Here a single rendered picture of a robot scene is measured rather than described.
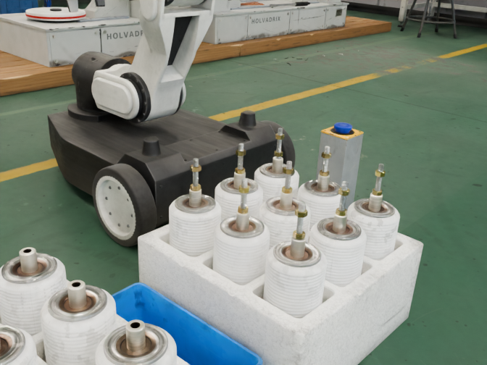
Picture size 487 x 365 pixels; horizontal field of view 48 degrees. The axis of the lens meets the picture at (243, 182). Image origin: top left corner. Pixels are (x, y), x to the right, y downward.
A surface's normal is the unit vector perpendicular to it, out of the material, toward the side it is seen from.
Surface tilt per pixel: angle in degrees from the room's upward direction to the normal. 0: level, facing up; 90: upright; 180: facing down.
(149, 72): 90
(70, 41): 90
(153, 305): 88
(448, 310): 0
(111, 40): 90
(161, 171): 45
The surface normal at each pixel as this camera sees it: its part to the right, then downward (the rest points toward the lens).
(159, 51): -0.63, 0.63
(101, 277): 0.04, -0.91
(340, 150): -0.68, 0.27
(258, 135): 0.55, -0.42
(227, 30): 0.73, 0.31
